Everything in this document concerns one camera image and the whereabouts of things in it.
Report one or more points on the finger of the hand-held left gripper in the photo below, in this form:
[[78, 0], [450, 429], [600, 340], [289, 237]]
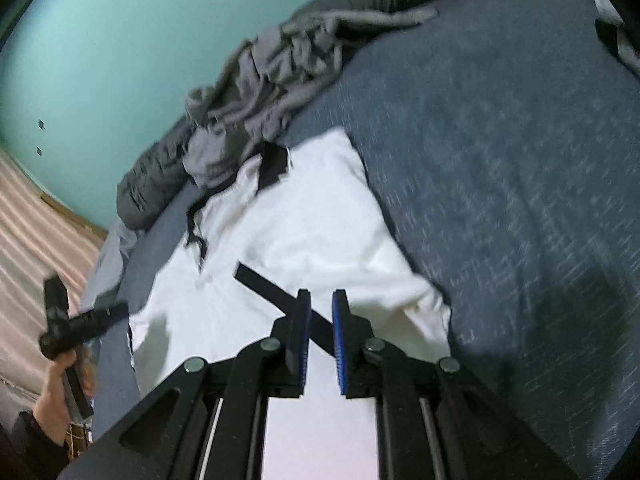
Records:
[[100, 316]]

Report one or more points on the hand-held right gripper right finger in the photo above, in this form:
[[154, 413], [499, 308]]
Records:
[[340, 355]]

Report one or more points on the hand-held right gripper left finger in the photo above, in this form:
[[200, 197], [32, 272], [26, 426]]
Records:
[[295, 355]]

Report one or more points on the white polo shirt black trim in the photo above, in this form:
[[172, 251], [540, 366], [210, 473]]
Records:
[[310, 230]]

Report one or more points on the person's left forearm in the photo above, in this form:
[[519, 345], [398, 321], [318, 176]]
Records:
[[30, 452]]

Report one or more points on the person's left hand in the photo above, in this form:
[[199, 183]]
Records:
[[50, 405]]

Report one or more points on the light grey pillow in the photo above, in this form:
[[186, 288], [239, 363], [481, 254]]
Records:
[[110, 260]]

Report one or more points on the pink curtain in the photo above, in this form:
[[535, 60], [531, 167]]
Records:
[[35, 260]]

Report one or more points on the brown box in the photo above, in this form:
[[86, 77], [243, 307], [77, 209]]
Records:
[[77, 440]]

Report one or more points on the dark grey duvet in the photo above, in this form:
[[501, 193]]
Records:
[[145, 185]]

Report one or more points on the bed with blue sheet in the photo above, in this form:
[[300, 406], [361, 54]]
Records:
[[500, 185]]

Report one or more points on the crumpled grey garment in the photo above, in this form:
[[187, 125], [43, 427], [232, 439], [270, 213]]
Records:
[[280, 85]]

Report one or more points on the folded black garment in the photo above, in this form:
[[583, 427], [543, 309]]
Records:
[[605, 32]]

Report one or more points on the folded grey garment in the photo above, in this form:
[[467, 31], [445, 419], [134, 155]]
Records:
[[630, 50]]

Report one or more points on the folded white t-shirt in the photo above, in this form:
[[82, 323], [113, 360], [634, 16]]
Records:
[[607, 4]]

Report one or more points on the wooden window frame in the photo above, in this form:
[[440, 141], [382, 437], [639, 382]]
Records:
[[75, 215]]

